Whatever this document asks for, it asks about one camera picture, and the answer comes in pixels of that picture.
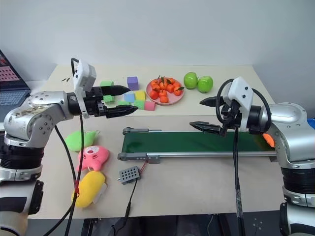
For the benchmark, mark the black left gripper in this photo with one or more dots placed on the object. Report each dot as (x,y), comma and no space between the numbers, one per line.
(94,103)

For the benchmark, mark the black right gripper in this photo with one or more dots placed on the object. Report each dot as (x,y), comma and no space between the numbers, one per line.
(229,115)

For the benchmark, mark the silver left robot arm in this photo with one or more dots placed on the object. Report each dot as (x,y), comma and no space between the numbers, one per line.
(37,115)

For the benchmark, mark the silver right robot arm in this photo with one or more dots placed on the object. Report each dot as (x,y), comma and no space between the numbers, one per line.
(290,127)

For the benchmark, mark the green conveyor belt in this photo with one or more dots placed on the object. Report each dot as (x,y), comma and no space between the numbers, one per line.
(197,141)

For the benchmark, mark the green plush toy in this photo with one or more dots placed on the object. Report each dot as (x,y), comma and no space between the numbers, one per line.
(78,140)

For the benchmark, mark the pink plush toy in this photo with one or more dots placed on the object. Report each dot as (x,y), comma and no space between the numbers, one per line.
(94,156)

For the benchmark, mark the orange toy carrot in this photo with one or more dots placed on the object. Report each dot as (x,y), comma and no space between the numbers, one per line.
(268,139)

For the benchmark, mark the yellow plush toy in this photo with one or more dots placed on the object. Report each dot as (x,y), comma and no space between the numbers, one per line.
(89,188)

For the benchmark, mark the green foam cube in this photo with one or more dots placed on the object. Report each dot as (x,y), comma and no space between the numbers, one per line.
(139,104)
(107,83)
(109,98)
(122,103)

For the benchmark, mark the light blue foam cube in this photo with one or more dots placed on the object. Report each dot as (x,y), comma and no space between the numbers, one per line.
(129,97)

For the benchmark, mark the yellow foam cube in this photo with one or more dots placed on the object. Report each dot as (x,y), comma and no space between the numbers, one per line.
(140,95)

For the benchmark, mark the purple foam cube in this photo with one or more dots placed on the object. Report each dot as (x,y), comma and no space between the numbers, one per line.
(133,83)

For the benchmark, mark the green apple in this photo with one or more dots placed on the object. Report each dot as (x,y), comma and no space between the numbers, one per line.
(190,80)
(205,84)

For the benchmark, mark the pink foam cube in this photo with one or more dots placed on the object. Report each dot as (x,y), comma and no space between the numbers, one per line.
(149,106)

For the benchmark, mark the small orange mandarin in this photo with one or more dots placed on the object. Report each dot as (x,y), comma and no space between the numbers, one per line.
(171,80)
(155,85)
(177,84)
(170,88)
(178,90)
(162,93)
(163,85)
(153,94)
(164,99)

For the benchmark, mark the pink plate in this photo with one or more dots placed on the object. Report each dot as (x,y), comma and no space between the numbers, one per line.
(172,100)

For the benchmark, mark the grey perforated controller box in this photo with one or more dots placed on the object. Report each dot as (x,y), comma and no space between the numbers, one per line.
(128,175)

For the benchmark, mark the blue object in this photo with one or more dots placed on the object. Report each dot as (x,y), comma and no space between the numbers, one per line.
(311,124)

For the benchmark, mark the open laptop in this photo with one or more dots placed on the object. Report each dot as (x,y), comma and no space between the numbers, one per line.
(9,83)

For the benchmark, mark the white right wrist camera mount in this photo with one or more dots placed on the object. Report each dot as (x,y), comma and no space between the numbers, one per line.
(242,92)

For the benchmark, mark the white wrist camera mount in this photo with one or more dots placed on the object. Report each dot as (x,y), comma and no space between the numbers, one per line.
(85,73)
(242,92)

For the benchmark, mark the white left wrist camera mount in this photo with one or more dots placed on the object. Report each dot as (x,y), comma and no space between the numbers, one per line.
(85,73)

